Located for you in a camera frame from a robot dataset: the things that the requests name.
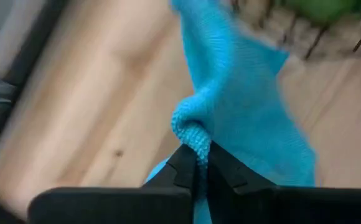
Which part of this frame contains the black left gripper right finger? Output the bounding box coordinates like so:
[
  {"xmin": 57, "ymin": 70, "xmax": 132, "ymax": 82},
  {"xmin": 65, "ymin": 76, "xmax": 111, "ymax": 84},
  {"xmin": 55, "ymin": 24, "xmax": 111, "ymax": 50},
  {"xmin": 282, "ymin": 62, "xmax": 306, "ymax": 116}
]
[{"xmin": 205, "ymin": 140, "xmax": 361, "ymax": 224}]

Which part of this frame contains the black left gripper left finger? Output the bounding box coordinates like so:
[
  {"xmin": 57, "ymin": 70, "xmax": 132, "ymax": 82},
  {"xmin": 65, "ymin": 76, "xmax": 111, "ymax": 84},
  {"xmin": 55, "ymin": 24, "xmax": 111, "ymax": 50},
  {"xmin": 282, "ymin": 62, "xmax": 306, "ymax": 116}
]
[{"xmin": 27, "ymin": 143, "xmax": 200, "ymax": 224}]

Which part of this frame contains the blue microfiber towel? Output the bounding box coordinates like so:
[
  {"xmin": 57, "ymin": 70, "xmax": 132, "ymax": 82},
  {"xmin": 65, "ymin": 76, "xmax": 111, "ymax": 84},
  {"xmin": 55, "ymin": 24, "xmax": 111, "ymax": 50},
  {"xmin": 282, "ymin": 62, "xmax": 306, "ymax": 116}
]
[{"xmin": 144, "ymin": 0, "xmax": 318, "ymax": 224}]

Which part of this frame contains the green microfiber towel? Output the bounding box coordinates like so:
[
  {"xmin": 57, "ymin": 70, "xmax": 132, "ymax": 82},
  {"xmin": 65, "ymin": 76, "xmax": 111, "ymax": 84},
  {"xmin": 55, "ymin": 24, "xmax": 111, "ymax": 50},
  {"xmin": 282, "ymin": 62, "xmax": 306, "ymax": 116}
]
[{"xmin": 284, "ymin": 0, "xmax": 361, "ymax": 27}]

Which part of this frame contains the black wire basket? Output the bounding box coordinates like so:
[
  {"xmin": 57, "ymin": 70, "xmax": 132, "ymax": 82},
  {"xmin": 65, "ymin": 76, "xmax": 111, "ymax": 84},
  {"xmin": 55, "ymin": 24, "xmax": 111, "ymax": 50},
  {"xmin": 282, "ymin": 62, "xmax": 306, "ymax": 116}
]
[{"xmin": 230, "ymin": 0, "xmax": 361, "ymax": 62}]

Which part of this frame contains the black aluminium table frame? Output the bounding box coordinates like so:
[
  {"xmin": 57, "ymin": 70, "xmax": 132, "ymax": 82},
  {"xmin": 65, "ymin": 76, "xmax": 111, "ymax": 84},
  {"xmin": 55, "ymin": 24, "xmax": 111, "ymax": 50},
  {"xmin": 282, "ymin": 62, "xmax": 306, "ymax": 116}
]
[{"xmin": 0, "ymin": 0, "xmax": 69, "ymax": 169}]

